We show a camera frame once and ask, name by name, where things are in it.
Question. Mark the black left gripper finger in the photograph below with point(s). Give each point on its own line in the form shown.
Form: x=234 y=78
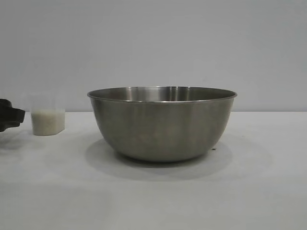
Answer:
x=12 y=118

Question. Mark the clear plastic measuring cup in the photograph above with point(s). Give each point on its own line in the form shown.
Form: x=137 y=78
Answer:
x=48 y=101

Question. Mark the stainless steel mixing bowl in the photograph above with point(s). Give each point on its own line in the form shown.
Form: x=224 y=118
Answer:
x=160 y=127

